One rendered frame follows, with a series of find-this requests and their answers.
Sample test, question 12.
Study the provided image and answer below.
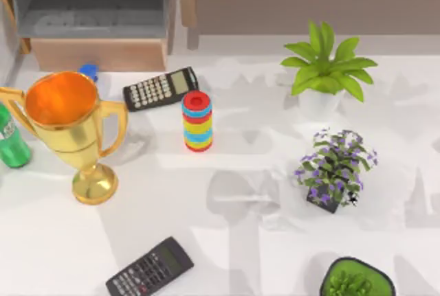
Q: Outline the black calculator with white keys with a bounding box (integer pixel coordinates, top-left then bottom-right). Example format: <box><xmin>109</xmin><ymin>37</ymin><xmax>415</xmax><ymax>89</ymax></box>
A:
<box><xmin>122</xmin><ymin>66</ymin><xmax>200</xmax><ymax>113</ymax></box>

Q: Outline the wooden open shelf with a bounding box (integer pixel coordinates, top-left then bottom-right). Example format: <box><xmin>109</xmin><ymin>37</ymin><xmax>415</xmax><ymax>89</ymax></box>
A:
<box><xmin>178</xmin><ymin>0</ymin><xmax>440</xmax><ymax>51</ymax></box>

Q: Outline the green bottle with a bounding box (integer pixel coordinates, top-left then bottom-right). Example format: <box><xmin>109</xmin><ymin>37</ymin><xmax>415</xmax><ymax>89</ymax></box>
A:
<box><xmin>0</xmin><ymin>102</ymin><xmax>32</xmax><ymax>169</ymax></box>

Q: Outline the pale wooden drawer front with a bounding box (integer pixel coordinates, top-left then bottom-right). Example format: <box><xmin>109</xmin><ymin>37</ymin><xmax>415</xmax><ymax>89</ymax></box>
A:
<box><xmin>30</xmin><ymin>37</ymin><xmax>164</xmax><ymax>73</ymax></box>

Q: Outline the blue bottle cap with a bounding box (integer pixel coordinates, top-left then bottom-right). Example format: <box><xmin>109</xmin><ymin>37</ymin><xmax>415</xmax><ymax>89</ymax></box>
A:
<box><xmin>78</xmin><ymin>63</ymin><xmax>100</xmax><ymax>83</ymax></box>

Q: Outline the grey pierced drawer inside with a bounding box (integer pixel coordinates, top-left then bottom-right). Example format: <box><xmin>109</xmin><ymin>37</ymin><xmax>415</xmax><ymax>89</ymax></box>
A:
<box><xmin>9</xmin><ymin>0</ymin><xmax>173</xmax><ymax>39</ymax></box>

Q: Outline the stack of coloured rings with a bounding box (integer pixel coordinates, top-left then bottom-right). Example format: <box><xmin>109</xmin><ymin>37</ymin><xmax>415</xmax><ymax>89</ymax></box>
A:
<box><xmin>181</xmin><ymin>91</ymin><xmax>214</xmax><ymax>152</ymax></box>

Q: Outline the green plant in white pot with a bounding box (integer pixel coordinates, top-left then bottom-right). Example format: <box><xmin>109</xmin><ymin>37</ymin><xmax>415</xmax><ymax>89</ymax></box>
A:
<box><xmin>280</xmin><ymin>20</ymin><xmax>379</xmax><ymax>117</ymax></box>

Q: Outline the black calculator with dark keys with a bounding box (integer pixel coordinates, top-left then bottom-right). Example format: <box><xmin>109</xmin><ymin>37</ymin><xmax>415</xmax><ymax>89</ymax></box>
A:
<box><xmin>104</xmin><ymin>236</ymin><xmax>195</xmax><ymax>296</ymax></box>

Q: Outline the purple flower plant black pot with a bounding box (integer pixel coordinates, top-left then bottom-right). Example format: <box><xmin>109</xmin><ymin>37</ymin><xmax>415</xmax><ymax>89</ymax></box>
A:
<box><xmin>293</xmin><ymin>128</ymin><xmax>379</xmax><ymax>214</ymax></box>

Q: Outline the gold trophy cup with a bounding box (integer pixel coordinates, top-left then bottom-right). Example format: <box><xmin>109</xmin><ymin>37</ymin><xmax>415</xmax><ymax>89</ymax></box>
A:
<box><xmin>0</xmin><ymin>71</ymin><xmax>129</xmax><ymax>204</ymax></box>

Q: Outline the green succulent in black pot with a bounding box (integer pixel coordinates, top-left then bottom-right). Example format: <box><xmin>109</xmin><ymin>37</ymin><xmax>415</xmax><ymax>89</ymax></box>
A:
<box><xmin>319</xmin><ymin>256</ymin><xmax>396</xmax><ymax>296</ymax></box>

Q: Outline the wooden cupboard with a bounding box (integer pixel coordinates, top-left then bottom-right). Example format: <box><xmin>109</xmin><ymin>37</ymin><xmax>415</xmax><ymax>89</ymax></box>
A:
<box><xmin>0</xmin><ymin>0</ymin><xmax>179</xmax><ymax>57</ymax></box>

